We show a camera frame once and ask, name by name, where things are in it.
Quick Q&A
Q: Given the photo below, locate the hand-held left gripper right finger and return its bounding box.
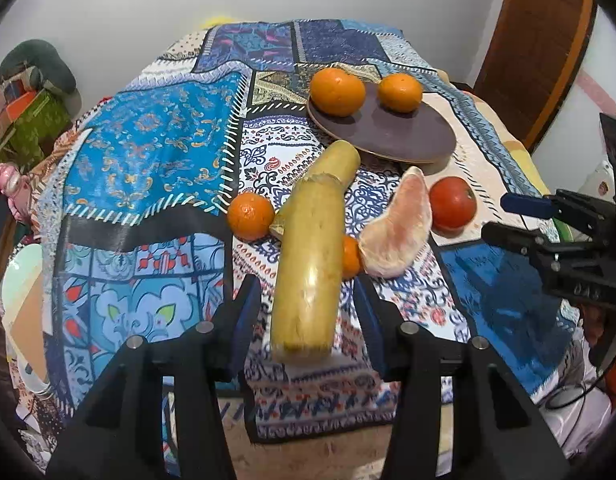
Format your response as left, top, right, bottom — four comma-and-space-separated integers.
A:
353, 276, 571, 480

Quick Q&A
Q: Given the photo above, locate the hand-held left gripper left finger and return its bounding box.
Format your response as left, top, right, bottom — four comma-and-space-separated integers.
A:
45, 274, 263, 480

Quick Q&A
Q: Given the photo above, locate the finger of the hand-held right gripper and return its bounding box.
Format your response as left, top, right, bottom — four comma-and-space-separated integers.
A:
500, 189, 614, 235
481, 221, 556, 266

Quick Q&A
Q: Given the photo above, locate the long yellow banana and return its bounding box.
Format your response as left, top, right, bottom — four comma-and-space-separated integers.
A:
269, 140, 362, 365

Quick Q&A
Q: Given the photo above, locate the round brown plate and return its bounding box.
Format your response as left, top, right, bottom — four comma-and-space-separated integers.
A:
306, 82, 457, 165

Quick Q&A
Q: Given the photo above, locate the red tomato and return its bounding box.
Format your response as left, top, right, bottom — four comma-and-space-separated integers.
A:
429, 176, 478, 234

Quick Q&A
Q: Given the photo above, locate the small orange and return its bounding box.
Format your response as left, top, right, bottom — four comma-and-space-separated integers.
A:
226, 192, 276, 242
341, 235, 364, 280

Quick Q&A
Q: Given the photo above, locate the peeled pomelo segment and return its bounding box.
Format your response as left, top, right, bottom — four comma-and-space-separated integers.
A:
359, 166, 433, 279

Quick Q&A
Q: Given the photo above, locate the brown wooden door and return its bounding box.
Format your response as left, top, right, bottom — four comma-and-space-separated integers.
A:
472, 0, 599, 152

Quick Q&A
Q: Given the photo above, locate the medium orange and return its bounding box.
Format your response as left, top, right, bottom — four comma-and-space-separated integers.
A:
377, 73, 424, 113

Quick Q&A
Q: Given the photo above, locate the blue patchwork tablecloth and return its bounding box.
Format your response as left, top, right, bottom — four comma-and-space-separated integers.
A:
5, 20, 583, 466

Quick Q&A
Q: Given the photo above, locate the large orange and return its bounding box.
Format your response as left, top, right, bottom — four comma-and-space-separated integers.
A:
309, 67, 367, 117

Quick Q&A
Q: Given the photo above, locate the pink toy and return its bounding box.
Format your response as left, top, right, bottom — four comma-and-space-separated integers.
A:
0, 161, 38, 222

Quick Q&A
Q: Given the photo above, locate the orange cardboard box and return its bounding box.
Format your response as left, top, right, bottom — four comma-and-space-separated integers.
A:
2, 91, 41, 123

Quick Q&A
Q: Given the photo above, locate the dark green cushion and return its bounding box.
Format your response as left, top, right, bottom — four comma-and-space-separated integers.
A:
0, 39, 79, 96

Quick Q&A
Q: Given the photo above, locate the black cable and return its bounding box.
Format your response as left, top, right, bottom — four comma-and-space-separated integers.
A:
542, 355, 616, 413

